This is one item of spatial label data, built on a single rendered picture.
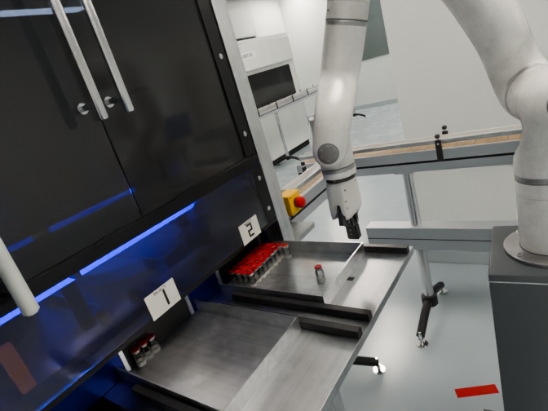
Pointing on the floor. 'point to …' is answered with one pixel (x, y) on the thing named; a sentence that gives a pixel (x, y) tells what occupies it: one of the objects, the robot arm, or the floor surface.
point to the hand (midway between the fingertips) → (353, 231)
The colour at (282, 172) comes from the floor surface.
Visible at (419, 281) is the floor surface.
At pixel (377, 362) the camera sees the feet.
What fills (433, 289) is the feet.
